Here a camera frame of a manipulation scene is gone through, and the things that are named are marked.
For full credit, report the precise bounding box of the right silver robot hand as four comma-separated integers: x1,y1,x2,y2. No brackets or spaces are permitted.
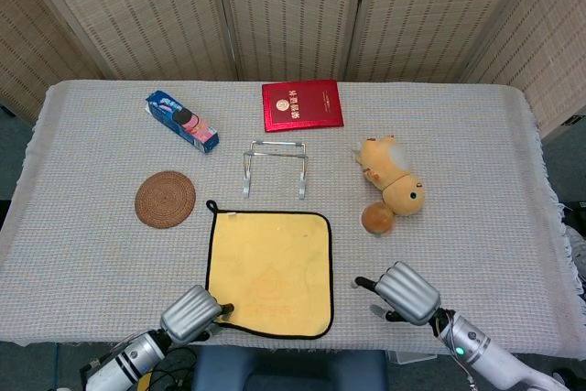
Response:
354,261,443,327

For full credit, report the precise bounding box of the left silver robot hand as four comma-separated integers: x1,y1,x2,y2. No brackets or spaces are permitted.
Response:
159,284,236,345

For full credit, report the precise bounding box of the yellow towel with black back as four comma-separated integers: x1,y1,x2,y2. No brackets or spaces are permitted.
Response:
204,199,335,341

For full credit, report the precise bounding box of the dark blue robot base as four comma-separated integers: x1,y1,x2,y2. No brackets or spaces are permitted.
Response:
190,345,389,391

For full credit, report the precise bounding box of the yellow plush duck toy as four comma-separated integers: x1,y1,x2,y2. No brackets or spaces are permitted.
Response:
352,134,427,218

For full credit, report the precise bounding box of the red certificate book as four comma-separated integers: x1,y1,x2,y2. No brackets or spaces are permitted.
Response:
261,79,345,134

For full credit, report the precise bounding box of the light waffle tablecloth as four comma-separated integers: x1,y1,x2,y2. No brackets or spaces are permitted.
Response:
0,79,586,360

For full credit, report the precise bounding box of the translucent orange ball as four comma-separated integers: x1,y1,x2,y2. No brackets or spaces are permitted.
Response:
361,201,395,236

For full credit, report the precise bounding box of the round woven rattan coaster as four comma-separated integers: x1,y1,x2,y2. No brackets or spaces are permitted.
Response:
134,170,197,230

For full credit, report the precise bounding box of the blue cookie box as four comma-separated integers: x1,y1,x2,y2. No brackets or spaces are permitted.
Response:
145,90,220,155

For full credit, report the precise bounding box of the woven folding screen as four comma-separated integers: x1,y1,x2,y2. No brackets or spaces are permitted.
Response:
0,0,586,136

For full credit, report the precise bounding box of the black hanging cable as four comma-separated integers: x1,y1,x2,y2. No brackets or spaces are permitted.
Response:
150,348,199,391

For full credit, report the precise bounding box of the metal wire stand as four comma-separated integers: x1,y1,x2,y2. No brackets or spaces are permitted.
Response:
242,138,309,201

